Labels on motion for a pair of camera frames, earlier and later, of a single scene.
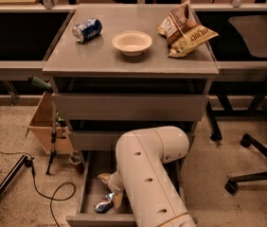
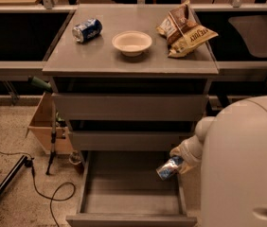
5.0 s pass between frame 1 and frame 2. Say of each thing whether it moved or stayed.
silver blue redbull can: moved
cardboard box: stayed
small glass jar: stayed
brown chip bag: stayed
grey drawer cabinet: stayed
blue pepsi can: stayed
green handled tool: stayed
